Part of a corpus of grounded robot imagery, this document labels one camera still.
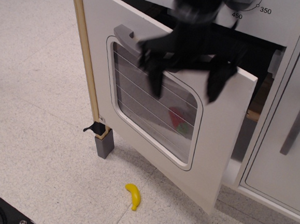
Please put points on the yellow toy banana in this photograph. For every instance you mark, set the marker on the yellow toy banana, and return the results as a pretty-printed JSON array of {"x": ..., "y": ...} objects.
[{"x": 136, "y": 197}]

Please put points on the dark grey oven tray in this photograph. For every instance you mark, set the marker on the dark grey oven tray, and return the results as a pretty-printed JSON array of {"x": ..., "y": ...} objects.
[{"x": 258, "y": 54}]

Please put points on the red green toy pepper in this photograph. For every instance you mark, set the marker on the red green toy pepper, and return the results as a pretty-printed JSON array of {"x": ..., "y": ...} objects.
[{"x": 178, "y": 121}]

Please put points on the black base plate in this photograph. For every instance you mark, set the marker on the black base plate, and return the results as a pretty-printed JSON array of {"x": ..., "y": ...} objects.
[{"x": 13, "y": 215}]

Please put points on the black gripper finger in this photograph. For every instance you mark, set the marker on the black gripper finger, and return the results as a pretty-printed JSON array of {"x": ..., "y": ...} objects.
[
  {"x": 155, "y": 77},
  {"x": 219, "y": 74}
]

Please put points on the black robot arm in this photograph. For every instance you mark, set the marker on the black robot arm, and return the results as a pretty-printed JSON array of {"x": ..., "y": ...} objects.
[{"x": 200, "y": 4}]

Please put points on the grey oven door handle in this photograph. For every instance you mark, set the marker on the grey oven door handle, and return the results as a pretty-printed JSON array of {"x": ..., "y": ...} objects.
[{"x": 127, "y": 40}]

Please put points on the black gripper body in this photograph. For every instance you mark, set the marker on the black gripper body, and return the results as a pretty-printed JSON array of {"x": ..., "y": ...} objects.
[{"x": 201, "y": 46}]

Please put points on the white toy kitchen cabinet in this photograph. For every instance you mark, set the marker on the white toy kitchen cabinet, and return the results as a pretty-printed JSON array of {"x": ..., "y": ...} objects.
[{"x": 275, "y": 21}]

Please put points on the white oven door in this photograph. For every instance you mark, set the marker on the white oven door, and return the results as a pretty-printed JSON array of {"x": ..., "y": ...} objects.
[{"x": 196, "y": 161}]

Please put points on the grey cabinet foot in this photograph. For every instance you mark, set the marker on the grey cabinet foot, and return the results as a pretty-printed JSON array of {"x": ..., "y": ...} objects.
[{"x": 105, "y": 146}]

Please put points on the white cupboard door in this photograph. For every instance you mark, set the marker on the white cupboard door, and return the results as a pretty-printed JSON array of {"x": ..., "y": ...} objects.
[{"x": 273, "y": 175}]

